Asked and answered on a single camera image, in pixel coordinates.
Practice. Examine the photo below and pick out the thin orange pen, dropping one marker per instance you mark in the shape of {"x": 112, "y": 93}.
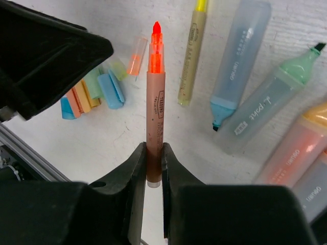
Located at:
{"x": 155, "y": 106}

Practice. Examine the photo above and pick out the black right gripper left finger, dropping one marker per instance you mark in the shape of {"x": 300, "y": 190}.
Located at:
{"x": 106, "y": 211}

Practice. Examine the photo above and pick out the clear yellow pen cap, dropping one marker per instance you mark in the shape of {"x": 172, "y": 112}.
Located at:
{"x": 118, "y": 68}

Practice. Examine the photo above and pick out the orange-capped clear highlighter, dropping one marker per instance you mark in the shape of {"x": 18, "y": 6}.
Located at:
{"x": 311, "y": 189}

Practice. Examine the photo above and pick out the pastel blue highlighter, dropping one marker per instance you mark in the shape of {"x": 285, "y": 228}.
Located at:
{"x": 243, "y": 43}

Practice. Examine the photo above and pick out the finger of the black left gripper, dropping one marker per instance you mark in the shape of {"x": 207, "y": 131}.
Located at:
{"x": 42, "y": 58}

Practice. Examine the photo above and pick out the thin yellow highlighter pen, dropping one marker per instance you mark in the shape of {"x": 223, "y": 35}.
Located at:
{"x": 192, "y": 53}

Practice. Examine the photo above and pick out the pastel orange highlighter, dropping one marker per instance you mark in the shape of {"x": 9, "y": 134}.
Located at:
{"x": 302, "y": 144}

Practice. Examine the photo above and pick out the pastel green cap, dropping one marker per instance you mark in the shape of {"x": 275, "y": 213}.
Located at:
{"x": 92, "y": 84}

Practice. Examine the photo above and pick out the black blue-capped highlighter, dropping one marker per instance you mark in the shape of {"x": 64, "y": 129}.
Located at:
{"x": 318, "y": 226}

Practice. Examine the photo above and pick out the pastel blue cap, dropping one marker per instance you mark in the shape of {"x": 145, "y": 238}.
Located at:
{"x": 111, "y": 90}

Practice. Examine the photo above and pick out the coral orange cap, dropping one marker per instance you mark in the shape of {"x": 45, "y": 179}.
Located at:
{"x": 77, "y": 111}

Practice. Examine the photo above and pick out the bright blue cap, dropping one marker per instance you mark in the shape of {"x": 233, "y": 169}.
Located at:
{"x": 66, "y": 110}

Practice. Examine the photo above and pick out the clear orange pen cap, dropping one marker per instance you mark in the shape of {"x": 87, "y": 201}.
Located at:
{"x": 137, "y": 54}

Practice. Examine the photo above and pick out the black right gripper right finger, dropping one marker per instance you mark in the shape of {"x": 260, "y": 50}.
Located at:
{"x": 196, "y": 213}

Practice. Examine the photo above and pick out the pastel green highlighter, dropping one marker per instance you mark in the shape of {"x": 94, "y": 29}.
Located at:
{"x": 279, "y": 87}

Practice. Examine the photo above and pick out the pastel orange cap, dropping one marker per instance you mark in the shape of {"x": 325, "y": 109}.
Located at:
{"x": 82, "y": 96}

